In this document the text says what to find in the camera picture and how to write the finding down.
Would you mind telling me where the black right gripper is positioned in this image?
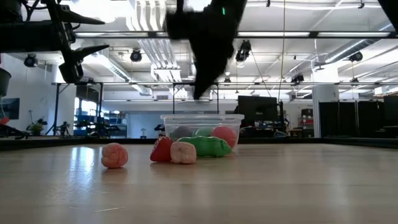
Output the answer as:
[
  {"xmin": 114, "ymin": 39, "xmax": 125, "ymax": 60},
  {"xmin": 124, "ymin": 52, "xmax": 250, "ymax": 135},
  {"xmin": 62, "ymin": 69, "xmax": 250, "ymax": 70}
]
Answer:
[{"xmin": 164, "ymin": 0, "xmax": 248, "ymax": 100}]

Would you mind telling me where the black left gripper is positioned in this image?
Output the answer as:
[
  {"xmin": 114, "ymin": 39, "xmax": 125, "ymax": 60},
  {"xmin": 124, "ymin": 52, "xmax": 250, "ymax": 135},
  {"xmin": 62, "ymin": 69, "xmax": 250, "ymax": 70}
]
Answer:
[{"xmin": 0, "ymin": 0, "xmax": 110, "ymax": 84}]

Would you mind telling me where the red toy tomato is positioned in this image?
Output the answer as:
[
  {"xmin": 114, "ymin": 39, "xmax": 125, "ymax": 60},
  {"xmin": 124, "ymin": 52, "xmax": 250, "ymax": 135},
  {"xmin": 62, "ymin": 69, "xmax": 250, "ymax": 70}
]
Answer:
[{"xmin": 211, "ymin": 125, "xmax": 238, "ymax": 149}]

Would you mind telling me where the brown rounded toy vegetable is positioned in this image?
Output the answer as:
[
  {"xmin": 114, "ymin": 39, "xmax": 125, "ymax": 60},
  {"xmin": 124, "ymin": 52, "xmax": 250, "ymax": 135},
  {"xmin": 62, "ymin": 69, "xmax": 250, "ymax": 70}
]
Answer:
[{"xmin": 172, "ymin": 125, "xmax": 196, "ymax": 141}]

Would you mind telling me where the clear plastic tupperware container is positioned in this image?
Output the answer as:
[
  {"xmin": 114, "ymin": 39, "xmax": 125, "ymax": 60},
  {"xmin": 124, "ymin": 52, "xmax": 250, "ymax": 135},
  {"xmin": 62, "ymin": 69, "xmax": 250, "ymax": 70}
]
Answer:
[{"xmin": 160, "ymin": 113, "xmax": 245, "ymax": 149}]

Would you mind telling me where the black ceiling spotlight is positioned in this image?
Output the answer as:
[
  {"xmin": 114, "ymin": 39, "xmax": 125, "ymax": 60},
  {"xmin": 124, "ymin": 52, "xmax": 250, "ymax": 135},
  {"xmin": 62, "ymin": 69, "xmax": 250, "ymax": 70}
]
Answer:
[
  {"xmin": 129, "ymin": 49, "xmax": 143, "ymax": 63},
  {"xmin": 290, "ymin": 73, "xmax": 305, "ymax": 85},
  {"xmin": 349, "ymin": 51, "xmax": 364, "ymax": 63},
  {"xmin": 24, "ymin": 54, "xmax": 38, "ymax": 68}
]

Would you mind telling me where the green toy pea pod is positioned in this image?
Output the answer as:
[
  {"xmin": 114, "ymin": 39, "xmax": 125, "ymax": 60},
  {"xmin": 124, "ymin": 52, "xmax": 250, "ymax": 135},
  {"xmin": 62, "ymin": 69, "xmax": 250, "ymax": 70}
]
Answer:
[{"xmin": 177, "ymin": 135, "xmax": 233, "ymax": 158}]

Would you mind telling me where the black hanging pot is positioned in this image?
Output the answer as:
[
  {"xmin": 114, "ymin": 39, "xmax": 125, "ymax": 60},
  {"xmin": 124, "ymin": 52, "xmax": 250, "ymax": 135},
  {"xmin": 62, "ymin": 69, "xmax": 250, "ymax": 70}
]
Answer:
[{"xmin": 0, "ymin": 68, "xmax": 12, "ymax": 98}]

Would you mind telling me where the red toy strawberry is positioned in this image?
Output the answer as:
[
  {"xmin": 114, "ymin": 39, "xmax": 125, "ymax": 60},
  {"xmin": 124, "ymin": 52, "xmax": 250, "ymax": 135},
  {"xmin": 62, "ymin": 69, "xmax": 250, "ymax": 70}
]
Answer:
[{"xmin": 149, "ymin": 136, "xmax": 174, "ymax": 163}]

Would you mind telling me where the green potted plant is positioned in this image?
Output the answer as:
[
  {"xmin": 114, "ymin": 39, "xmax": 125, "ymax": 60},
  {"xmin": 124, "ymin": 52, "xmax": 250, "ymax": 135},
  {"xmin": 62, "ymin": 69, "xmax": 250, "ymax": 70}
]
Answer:
[{"xmin": 27, "ymin": 118, "xmax": 47, "ymax": 136}]

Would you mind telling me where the orange-pink toy peach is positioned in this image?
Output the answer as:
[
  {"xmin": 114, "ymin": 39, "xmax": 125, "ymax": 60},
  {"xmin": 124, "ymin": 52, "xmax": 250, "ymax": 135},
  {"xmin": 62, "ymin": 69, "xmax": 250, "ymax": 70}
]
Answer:
[{"xmin": 101, "ymin": 142, "xmax": 129, "ymax": 170}]

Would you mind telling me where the black room divider panel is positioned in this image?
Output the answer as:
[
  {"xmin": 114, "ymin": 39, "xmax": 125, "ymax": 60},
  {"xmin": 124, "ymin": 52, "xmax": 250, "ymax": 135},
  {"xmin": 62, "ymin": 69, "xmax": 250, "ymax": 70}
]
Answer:
[{"xmin": 318, "ymin": 100, "xmax": 384, "ymax": 139}]

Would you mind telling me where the black background frame stand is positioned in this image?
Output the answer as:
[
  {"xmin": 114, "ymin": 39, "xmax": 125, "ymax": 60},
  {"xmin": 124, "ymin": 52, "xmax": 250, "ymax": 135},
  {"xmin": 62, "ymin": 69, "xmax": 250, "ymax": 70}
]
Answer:
[{"xmin": 51, "ymin": 81, "xmax": 105, "ymax": 137}]

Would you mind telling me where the thin hanging cable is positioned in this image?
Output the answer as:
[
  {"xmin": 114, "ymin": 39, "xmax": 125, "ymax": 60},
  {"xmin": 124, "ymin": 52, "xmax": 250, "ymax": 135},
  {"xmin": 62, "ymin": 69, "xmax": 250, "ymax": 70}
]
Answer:
[{"xmin": 277, "ymin": 0, "xmax": 287, "ymax": 101}]

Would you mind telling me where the dark wall picture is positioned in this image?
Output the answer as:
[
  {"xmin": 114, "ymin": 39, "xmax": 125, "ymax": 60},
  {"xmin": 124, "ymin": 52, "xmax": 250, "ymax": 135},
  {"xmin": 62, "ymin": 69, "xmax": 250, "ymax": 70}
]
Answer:
[{"xmin": 0, "ymin": 97, "xmax": 21, "ymax": 120}]

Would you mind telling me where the black table edge rail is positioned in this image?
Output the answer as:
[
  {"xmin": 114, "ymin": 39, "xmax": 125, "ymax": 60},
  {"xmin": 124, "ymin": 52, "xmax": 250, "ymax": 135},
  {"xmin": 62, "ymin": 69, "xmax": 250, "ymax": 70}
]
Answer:
[{"xmin": 0, "ymin": 136, "xmax": 398, "ymax": 152}]

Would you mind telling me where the black overhead frame bar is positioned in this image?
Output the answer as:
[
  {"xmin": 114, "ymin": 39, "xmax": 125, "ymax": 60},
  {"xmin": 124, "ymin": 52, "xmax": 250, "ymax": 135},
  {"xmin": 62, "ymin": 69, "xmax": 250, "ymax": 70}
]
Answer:
[{"xmin": 74, "ymin": 30, "xmax": 398, "ymax": 39}]

